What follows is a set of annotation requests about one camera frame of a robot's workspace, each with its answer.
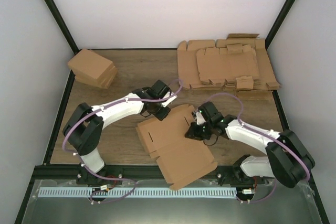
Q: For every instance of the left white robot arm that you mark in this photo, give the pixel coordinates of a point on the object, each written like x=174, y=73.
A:
x=83, y=129

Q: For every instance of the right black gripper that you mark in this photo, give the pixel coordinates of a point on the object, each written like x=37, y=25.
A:
x=193, y=133

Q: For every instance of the stack of folded cardboard boxes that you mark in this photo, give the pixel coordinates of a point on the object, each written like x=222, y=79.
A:
x=93, y=69

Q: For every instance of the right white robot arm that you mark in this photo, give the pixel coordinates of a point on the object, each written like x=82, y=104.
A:
x=285, y=157

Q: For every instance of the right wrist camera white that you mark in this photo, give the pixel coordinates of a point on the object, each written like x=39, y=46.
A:
x=199, y=119

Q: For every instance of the stack of flat cardboard blanks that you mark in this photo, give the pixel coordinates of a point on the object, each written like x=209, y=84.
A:
x=239, y=62

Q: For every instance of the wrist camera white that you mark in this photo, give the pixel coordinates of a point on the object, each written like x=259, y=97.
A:
x=199, y=119
x=168, y=101

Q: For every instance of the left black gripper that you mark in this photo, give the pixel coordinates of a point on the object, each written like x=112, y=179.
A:
x=161, y=115

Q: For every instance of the light blue slotted cable duct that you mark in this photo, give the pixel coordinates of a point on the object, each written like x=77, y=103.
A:
x=144, y=192

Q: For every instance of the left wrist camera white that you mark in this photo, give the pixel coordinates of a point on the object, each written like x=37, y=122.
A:
x=168, y=101

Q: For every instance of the cardboard box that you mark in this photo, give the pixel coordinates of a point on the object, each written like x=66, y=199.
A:
x=181, y=160

